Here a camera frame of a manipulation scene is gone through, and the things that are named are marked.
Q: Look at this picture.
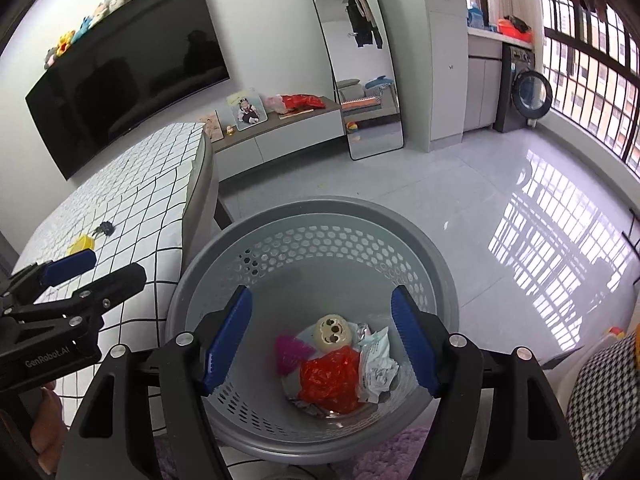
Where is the window security grille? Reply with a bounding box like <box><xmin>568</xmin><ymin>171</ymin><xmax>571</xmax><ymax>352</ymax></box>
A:
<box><xmin>541</xmin><ymin>0</ymin><xmax>639</xmax><ymax>174</ymax></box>

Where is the light blue wipes packet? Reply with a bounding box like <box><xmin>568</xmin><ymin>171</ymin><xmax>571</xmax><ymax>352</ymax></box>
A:
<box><xmin>355</xmin><ymin>323</ymin><xmax>390</xmax><ymax>360</ymax></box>

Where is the yellow plastic container frame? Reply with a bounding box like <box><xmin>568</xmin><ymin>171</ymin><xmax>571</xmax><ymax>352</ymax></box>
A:
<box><xmin>67</xmin><ymin>234</ymin><xmax>96</xmax><ymax>256</ymax></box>

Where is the pink plastic shuttlecock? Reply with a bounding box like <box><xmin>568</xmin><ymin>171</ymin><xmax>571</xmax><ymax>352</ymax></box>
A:
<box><xmin>274</xmin><ymin>335</ymin><xmax>316</xmax><ymax>377</ymax></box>

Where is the beige fluffy plush ball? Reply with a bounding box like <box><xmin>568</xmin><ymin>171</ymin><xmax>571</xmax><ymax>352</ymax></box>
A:
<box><xmin>312</xmin><ymin>314</ymin><xmax>352</xmax><ymax>353</ymax></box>

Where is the red crinkled wrapper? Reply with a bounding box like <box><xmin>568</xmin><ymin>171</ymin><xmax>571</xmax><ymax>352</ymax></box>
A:
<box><xmin>297</xmin><ymin>347</ymin><xmax>361</xmax><ymax>415</ymax></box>

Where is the low white tv cabinet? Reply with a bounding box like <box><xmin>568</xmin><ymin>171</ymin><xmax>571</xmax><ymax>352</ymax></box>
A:
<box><xmin>214</xmin><ymin>96</ymin><xmax>345</xmax><ymax>181</ymax></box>

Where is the standing floor mirror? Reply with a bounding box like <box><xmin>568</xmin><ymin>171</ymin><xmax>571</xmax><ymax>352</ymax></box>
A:
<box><xmin>312</xmin><ymin>0</ymin><xmax>405</xmax><ymax>160</ymax></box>

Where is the grey perforated laundry basket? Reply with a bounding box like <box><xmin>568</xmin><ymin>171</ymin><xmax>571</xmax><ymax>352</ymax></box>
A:
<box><xmin>166</xmin><ymin>197</ymin><xmax>459</xmax><ymax>465</ymax></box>

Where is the cartoon girl picture frame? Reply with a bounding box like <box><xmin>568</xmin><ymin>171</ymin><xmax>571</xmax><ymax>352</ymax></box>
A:
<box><xmin>226</xmin><ymin>89</ymin><xmax>268</xmax><ymax>131</ymax></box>

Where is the red plastic bag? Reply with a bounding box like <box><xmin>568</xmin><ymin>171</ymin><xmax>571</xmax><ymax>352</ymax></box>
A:
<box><xmin>262</xmin><ymin>94</ymin><xmax>326</xmax><ymax>115</ymax></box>

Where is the row of plush toys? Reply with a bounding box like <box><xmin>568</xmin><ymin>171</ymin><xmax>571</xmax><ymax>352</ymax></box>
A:
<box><xmin>43</xmin><ymin>0</ymin><xmax>131</xmax><ymax>70</ymax></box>

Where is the dark spiky purple toy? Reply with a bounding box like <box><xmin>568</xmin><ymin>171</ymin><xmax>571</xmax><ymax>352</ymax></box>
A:
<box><xmin>91</xmin><ymin>221</ymin><xmax>115</xmax><ymax>237</ymax></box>

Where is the orange basin on counter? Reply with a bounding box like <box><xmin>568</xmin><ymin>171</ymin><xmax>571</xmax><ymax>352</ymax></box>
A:
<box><xmin>497</xmin><ymin>15</ymin><xmax>534</xmax><ymax>44</ymax></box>

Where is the checkered black white cushion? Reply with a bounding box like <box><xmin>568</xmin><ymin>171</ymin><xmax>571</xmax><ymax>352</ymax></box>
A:
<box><xmin>566</xmin><ymin>333</ymin><xmax>639</xmax><ymax>474</ymax></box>

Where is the front loading washing machine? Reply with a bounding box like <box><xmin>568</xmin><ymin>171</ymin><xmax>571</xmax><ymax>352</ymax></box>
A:
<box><xmin>494</xmin><ymin>44</ymin><xmax>553</xmax><ymax>133</ymax></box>

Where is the black wall television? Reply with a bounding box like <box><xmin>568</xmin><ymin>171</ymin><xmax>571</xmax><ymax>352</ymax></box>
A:
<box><xmin>26</xmin><ymin>0</ymin><xmax>229</xmax><ymax>178</ymax></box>

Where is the person's left hand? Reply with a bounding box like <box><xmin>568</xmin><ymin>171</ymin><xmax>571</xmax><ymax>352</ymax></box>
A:
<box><xmin>30</xmin><ymin>382</ymin><xmax>67</xmax><ymax>474</ymax></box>

